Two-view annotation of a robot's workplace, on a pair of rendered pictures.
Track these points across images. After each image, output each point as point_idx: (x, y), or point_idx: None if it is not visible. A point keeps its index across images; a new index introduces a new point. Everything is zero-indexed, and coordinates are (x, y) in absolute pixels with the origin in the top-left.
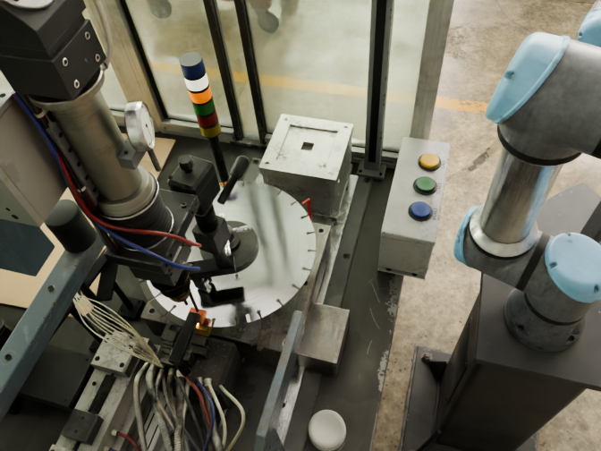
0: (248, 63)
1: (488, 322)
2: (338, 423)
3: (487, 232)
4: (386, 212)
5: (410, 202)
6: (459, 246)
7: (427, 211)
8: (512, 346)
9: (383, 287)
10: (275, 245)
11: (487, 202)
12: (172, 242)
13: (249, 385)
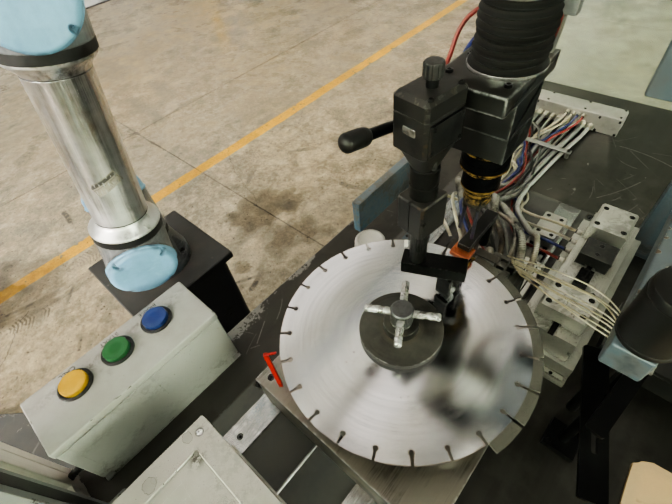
0: None
1: (196, 270)
2: (359, 239)
3: (144, 205)
4: (188, 334)
5: (153, 335)
6: (168, 249)
7: (152, 310)
8: (199, 249)
9: (250, 334)
10: (342, 308)
11: (124, 179)
12: (470, 47)
13: None
